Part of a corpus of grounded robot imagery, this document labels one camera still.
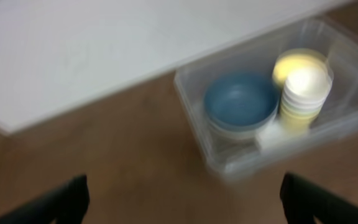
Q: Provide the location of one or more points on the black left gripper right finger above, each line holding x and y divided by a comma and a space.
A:
305, 202

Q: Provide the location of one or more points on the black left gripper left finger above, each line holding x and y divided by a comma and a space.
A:
67, 203

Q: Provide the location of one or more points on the cream cup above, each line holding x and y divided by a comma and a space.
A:
307, 85

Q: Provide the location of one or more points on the dark blue bowl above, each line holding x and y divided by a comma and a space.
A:
241, 101

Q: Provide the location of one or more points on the yellow small bowl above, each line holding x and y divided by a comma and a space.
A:
295, 59

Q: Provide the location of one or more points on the cream bowl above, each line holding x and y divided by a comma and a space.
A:
239, 133

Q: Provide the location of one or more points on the yellow cup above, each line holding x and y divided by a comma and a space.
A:
294, 122

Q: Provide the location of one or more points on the white label in container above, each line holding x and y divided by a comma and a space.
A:
271, 137

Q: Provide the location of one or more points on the clear plastic storage container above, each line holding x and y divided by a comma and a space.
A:
234, 154

